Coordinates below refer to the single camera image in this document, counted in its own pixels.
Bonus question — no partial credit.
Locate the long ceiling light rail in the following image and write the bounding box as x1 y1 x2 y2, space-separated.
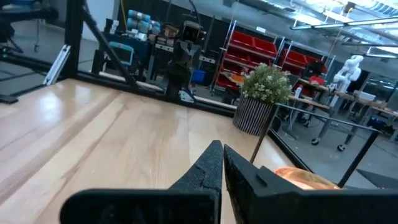
290 16 398 31

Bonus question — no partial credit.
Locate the silver aluminium extrusion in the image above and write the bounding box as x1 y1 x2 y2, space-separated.
42 44 72 86

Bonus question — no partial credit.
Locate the orange transparent plastic plate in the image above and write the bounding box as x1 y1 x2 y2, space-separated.
273 166 341 191

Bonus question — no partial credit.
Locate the teal framed box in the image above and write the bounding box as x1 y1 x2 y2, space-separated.
106 41 136 67

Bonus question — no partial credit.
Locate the potted plant in striped pot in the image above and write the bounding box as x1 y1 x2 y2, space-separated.
232 62 294 137

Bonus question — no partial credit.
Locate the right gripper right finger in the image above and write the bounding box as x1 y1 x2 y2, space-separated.
223 144 398 224

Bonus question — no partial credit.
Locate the blue storage bin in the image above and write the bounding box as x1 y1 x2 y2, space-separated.
190 68 207 85

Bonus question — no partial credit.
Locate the wooden workbench on wheels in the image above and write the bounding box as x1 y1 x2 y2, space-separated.
288 77 398 154

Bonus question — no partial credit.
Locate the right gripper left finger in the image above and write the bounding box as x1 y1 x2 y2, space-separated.
60 139 224 224

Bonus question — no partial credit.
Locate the rack with red bins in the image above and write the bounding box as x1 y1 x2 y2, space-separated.
212 19 337 95

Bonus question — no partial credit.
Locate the blue wrapped rolls bundle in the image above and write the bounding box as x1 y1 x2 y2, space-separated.
126 9 162 35

